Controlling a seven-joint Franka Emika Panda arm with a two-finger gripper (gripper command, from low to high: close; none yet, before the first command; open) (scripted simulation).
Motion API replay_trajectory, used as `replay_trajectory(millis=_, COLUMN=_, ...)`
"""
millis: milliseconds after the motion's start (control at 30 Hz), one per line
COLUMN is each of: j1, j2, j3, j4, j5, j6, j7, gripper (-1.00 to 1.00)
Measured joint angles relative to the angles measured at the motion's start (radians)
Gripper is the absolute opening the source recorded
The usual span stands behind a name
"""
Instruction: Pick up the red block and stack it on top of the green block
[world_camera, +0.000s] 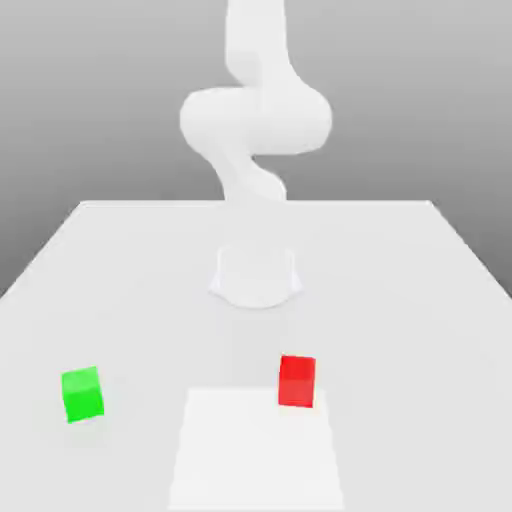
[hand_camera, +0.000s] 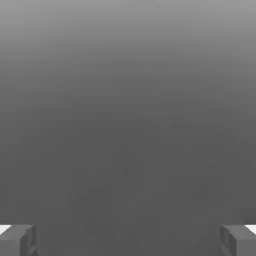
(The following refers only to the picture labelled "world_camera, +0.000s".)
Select small red cube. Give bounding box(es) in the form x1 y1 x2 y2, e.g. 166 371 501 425
277 354 317 410

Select small green cube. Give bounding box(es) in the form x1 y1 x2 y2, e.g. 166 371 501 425
60 365 106 425

